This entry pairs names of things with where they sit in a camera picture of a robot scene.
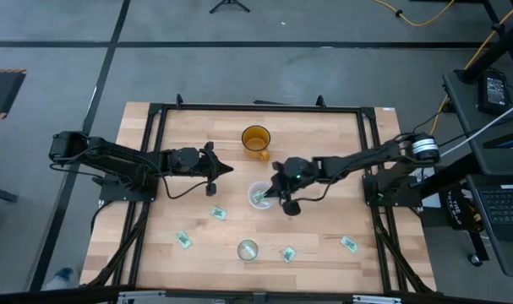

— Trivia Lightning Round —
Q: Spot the black laptop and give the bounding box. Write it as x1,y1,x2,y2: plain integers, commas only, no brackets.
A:
467,172,513,278

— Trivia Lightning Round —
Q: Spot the white blue bottle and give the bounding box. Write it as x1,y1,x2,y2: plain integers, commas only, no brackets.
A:
44,266,76,291

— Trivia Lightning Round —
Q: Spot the black right camera cable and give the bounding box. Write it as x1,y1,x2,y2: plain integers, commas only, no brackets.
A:
293,171,350,203

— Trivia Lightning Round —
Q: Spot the yellow cable with black connector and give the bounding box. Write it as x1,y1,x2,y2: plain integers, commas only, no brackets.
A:
372,0,456,28

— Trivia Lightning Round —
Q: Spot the black power adapter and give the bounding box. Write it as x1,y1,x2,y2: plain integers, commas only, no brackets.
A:
478,70,510,116

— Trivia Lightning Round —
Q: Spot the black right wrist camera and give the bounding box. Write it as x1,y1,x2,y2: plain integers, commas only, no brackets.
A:
281,199,302,217

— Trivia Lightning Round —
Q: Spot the black pedestal stand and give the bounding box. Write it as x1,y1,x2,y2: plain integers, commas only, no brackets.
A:
456,0,513,84

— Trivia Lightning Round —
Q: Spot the yellow ceramic mug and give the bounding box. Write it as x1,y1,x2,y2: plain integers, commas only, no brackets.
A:
240,124,272,164

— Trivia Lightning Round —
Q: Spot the grey cable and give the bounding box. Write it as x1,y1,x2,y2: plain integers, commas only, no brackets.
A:
439,97,513,158

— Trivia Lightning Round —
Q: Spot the black tote bag white print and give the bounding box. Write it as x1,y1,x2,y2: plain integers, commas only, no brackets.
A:
439,185,485,233

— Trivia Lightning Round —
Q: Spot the grey side table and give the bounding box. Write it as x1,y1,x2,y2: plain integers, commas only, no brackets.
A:
442,69,513,176

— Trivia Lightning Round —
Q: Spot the black left camera cable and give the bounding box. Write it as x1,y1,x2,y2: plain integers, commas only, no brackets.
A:
158,166,210,200

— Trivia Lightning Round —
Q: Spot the clear plastic cup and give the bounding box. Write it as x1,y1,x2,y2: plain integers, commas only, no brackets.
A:
247,181,275,211

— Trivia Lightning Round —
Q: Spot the black camera cable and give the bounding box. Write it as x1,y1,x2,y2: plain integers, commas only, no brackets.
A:
158,166,210,200
293,171,350,203

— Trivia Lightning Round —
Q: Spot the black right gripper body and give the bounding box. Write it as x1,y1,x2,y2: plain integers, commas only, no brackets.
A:
271,156,321,192

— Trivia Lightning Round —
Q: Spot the black aluminium table frame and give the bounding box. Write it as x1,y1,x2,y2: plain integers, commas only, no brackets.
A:
80,93,437,296

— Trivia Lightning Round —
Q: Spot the black orange striped floor mat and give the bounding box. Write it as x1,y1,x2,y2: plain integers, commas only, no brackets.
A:
0,68,28,121

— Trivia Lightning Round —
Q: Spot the black metal crossbar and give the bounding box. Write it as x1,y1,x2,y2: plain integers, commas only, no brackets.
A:
0,285,513,304

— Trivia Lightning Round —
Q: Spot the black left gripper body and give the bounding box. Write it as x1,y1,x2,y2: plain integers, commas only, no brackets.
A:
169,141,219,177

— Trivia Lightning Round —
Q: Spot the black tripod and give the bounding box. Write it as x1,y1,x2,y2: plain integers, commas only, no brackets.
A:
208,0,251,14

